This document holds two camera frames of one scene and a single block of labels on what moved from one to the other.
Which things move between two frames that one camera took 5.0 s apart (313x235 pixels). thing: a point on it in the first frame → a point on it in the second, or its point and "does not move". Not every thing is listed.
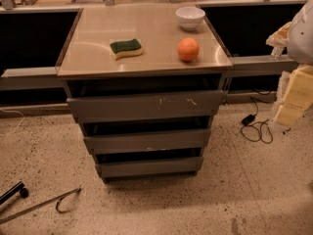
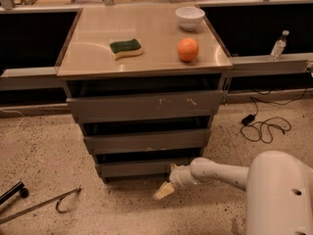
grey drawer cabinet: (147, 117) does not move
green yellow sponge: (123, 49) does not move
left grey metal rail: (25, 78) does not move
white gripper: (301, 36) → (176, 178)
